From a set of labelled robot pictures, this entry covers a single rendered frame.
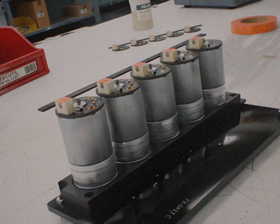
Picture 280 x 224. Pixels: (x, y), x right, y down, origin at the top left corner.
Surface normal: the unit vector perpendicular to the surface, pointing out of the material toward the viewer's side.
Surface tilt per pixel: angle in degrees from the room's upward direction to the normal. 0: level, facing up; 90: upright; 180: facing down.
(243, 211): 0
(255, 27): 90
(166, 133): 90
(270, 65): 0
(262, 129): 0
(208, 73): 90
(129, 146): 90
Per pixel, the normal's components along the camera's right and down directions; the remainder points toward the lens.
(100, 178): 0.35, 0.31
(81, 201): -0.66, 0.38
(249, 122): -0.15, -0.91
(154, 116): -0.16, 0.40
